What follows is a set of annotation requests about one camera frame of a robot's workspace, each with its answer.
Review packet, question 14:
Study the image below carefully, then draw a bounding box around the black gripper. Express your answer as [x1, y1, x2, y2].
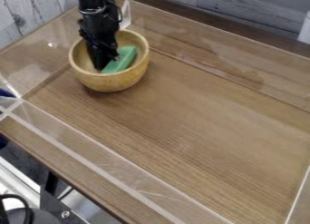
[78, 4, 123, 70]

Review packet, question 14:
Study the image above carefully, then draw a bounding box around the green rectangular block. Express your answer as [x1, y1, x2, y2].
[102, 45, 137, 73]

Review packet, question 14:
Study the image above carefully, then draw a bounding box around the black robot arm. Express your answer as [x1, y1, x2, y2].
[78, 0, 123, 70]

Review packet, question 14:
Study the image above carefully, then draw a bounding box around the brown wooden bowl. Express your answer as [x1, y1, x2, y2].
[69, 29, 150, 93]

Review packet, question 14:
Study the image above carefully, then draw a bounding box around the black table leg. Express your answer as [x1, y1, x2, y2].
[46, 172, 59, 195]

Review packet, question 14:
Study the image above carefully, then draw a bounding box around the clear acrylic tray enclosure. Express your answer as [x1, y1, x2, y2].
[0, 2, 310, 224]

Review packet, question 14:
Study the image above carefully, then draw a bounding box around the black metal bracket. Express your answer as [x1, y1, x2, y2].
[40, 190, 90, 224]

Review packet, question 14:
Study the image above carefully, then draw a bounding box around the black cable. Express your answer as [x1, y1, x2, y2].
[0, 194, 34, 224]

